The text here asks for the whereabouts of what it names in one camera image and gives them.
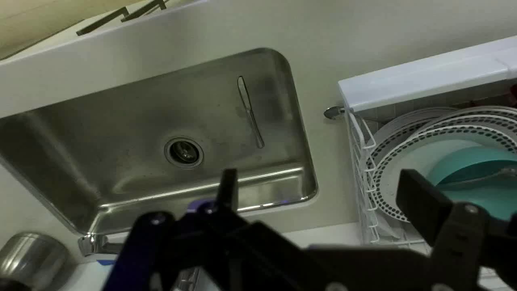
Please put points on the round metal sink drain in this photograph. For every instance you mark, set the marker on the round metal sink drain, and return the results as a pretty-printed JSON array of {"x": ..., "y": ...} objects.
[{"x": 184, "y": 152}]

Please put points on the stainless steel cup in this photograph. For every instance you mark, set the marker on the stainless steel cup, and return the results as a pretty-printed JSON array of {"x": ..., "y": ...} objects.
[{"x": 32, "y": 260}]

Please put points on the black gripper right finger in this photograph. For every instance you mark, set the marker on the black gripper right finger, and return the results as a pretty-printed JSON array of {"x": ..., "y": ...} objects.
[{"x": 462, "y": 242}]

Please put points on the white plate black dotted rim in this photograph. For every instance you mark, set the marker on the white plate black dotted rim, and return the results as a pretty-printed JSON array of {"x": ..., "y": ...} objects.
[
  {"x": 392, "y": 177},
  {"x": 397, "y": 121}
]

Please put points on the stainless steel sink basin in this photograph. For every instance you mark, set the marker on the stainless steel sink basin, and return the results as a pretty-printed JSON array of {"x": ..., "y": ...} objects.
[{"x": 106, "y": 139}]

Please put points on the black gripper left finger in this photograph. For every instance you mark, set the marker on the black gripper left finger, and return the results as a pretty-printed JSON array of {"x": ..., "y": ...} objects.
[{"x": 226, "y": 247}]

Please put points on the silver table knife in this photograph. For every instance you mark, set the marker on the silver table knife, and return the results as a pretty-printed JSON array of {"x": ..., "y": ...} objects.
[{"x": 250, "y": 110}]

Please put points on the teal bowl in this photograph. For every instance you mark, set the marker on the teal bowl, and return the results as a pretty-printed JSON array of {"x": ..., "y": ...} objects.
[{"x": 484, "y": 187}]

